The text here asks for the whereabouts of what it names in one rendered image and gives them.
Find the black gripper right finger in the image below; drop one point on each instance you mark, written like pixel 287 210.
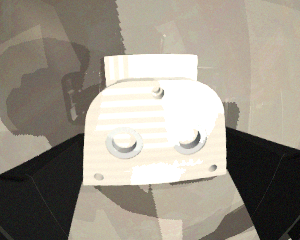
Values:
pixel 267 177

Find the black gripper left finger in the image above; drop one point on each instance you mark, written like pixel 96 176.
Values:
pixel 38 197

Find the white rounded plate with two holes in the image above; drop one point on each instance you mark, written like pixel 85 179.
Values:
pixel 156 119

